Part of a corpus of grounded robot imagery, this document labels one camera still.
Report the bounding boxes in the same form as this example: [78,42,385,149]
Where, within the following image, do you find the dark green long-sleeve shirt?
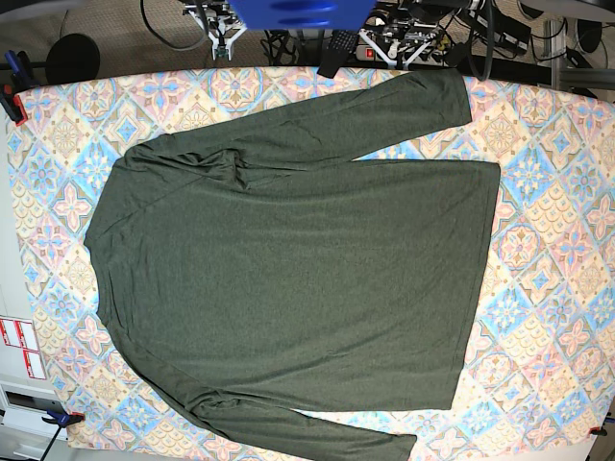
[85,69,501,460]

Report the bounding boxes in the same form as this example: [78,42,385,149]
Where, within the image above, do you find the black remote keypad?
[317,30,358,79]

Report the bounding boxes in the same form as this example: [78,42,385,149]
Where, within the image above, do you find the black round stool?
[45,34,101,85]

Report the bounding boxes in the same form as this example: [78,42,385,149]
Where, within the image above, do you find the patterned tile tablecloth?
[1,67,614,460]

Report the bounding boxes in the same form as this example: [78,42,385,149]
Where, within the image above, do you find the white power strip red switch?
[355,43,437,70]

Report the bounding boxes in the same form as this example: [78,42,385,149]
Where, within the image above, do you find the blue plastic box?
[229,0,376,31]

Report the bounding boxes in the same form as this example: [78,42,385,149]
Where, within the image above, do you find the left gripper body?
[379,9,445,48]

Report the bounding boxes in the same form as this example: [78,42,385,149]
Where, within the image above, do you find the white cabinet drawer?
[1,380,67,460]

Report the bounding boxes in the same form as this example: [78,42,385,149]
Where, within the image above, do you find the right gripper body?
[182,1,240,29]

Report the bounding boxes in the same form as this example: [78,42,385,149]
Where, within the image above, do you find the red white label stickers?
[1,317,46,380]

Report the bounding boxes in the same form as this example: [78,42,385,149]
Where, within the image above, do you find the blue clamp bottom left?
[40,410,86,461]

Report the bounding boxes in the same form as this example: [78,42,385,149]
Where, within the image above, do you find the orange clamp bottom right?
[590,426,608,436]

